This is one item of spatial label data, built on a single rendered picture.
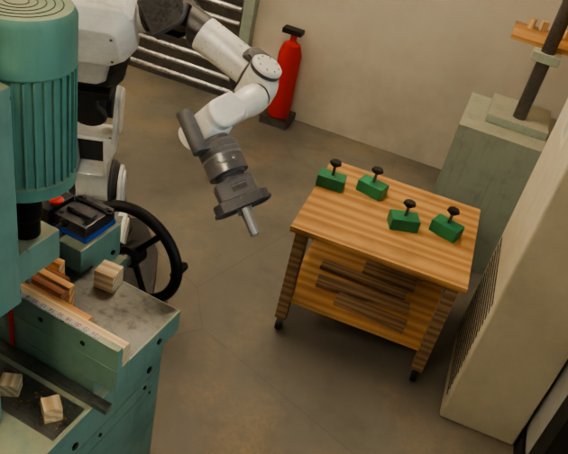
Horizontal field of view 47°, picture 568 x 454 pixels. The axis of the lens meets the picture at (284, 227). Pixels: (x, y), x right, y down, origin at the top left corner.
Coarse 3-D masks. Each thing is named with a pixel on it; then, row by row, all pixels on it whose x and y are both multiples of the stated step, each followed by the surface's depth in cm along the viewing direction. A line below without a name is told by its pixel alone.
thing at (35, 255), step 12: (48, 228) 124; (36, 240) 121; (48, 240) 123; (24, 252) 118; (36, 252) 121; (48, 252) 125; (24, 264) 119; (36, 264) 123; (48, 264) 126; (24, 276) 121
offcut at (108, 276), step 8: (104, 264) 138; (112, 264) 138; (96, 272) 136; (104, 272) 136; (112, 272) 136; (120, 272) 138; (96, 280) 137; (104, 280) 137; (112, 280) 136; (120, 280) 139; (104, 288) 138; (112, 288) 137
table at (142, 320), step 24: (120, 264) 151; (96, 288) 138; (120, 288) 140; (96, 312) 133; (120, 312) 134; (144, 312) 135; (168, 312) 137; (24, 336) 130; (48, 336) 126; (120, 336) 129; (144, 336) 130; (168, 336) 137; (72, 360) 126; (144, 360) 131; (120, 384) 125
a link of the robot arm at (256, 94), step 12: (252, 72) 156; (240, 84) 160; (252, 84) 154; (264, 84) 155; (276, 84) 159; (240, 96) 148; (252, 96) 151; (264, 96) 154; (252, 108) 150; (264, 108) 156
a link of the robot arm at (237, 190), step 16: (208, 160) 136; (224, 160) 135; (240, 160) 137; (208, 176) 138; (224, 176) 137; (240, 176) 137; (224, 192) 136; (240, 192) 137; (256, 192) 137; (224, 208) 135; (240, 208) 137
